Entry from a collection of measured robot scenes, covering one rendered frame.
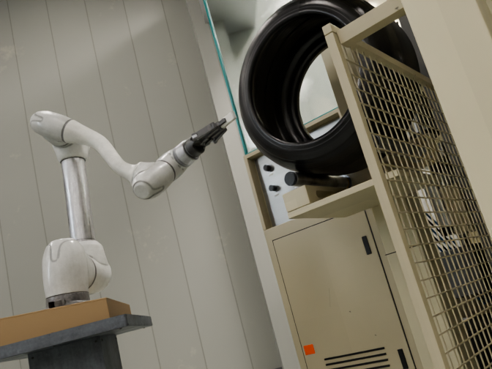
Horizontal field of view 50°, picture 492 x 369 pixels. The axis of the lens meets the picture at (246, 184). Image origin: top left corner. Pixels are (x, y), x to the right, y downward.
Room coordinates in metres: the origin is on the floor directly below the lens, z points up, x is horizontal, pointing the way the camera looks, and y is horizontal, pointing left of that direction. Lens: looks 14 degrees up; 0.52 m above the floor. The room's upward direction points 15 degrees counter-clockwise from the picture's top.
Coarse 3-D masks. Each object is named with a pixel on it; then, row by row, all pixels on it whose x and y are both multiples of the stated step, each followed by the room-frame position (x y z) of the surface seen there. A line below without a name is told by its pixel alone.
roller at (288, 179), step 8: (288, 176) 1.57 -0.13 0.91; (296, 176) 1.55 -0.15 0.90; (304, 176) 1.59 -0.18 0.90; (312, 176) 1.63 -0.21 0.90; (320, 176) 1.67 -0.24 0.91; (328, 176) 1.72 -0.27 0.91; (336, 176) 1.77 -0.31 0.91; (288, 184) 1.57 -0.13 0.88; (296, 184) 1.57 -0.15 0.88; (304, 184) 1.61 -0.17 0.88; (312, 184) 1.64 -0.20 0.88; (320, 184) 1.68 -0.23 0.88; (328, 184) 1.72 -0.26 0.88; (336, 184) 1.76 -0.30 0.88; (344, 184) 1.80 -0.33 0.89
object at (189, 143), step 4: (204, 136) 1.85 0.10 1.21; (188, 140) 1.88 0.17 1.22; (192, 140) 1.86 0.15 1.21; (196, 140) 1.84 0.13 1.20; (200, 140) 1.85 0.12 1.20; (208, 140) 1.87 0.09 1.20; (184, 144) 1.89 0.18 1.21; (188, 144) 1.87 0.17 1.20; (192, 144) 1.86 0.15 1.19; (196, 144) 1.87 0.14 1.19; (200, 144) 1.88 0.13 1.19; (204, 144) 1.90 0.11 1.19; (188, 148) 1.88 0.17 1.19; (192, 148) 1.87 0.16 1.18; (196, 148) 1.87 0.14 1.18; (200, 148) 1.89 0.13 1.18; (204, 148) 1.92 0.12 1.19; (188, 152) 1.89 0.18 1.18; (192, 152) 1.88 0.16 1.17; (196, 152) 1.88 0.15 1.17; (200, 152) 1.89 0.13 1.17; (196, 156) 1.91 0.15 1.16
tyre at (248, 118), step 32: (320, 0) 1.40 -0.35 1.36; (352, 0) 1.37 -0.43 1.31; (288, 32) 1.65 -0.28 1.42; (320, 32) 1.68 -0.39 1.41; (384, 32) 1.34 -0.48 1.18; (256, 64) 1.57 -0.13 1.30; (288, 64) 1.77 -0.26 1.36; (416, 64) 1.48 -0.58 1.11; (256, 96) 1.72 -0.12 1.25; (288, 96) 1.81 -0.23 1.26; (384, 96) 1.37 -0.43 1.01; (416, 96) 1.50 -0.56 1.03; (256, 128) 1.59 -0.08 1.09; (288, 128) 1.82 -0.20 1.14; (352, 128) 1.42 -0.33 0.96; (384, 128) 1.45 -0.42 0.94; (288, 160) 1.56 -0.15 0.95; (320, 160) 1.51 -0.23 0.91; (352, 160) 1.51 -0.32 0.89
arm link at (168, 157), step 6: (162, 156) 1.93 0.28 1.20; (168, 156) 1.91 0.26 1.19; (168, 162) 1.90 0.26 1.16; (174, 162) 1.92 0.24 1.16; (174, 168) 1.91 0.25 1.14; (180, 168) 1.94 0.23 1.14; (186, 168) 1.97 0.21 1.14; (174, 174) 1.92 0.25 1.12; (180, 174) 1.96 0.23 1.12; (174, 180) 1.96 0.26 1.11
